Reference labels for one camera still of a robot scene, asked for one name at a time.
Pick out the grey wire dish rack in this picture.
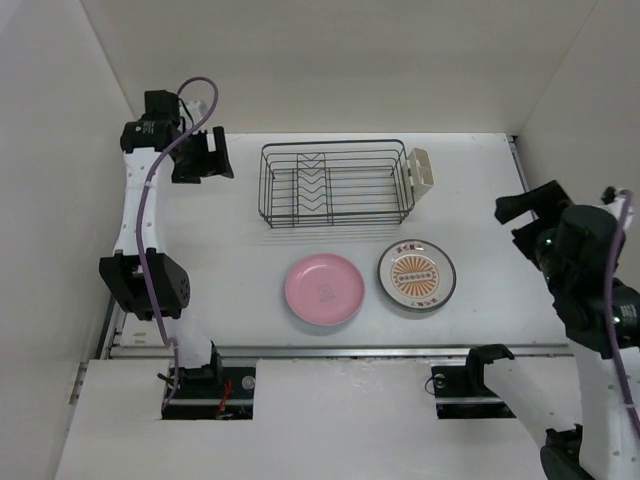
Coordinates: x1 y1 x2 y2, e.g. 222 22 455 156
258 138 416 228

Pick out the orange sunburst ceramic plate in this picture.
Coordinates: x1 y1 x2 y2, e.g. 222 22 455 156
377 239 457 296

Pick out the patterned ceramic plate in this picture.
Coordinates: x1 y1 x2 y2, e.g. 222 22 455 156
377 279 457 314

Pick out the pink plastic plate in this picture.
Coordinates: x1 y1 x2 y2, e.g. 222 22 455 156
284 253 366 327

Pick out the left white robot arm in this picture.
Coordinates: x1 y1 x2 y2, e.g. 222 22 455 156
99 90 234 397

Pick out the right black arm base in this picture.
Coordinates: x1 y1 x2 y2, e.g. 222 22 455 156
425 365 515 420

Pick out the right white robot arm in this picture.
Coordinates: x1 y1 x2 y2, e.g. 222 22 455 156
463 181 639 479

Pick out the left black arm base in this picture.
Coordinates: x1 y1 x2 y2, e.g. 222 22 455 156
161 366 256 421

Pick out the white plastic cutlery holder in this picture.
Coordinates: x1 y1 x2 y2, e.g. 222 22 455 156
402 148 435 204

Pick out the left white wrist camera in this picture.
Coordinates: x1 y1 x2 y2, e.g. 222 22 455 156
179 99 208 131

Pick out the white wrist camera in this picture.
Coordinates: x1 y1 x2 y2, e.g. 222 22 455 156
179 99 208 131
600 186 629 215

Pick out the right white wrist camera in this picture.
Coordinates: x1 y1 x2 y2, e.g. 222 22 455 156
600 186 629 215

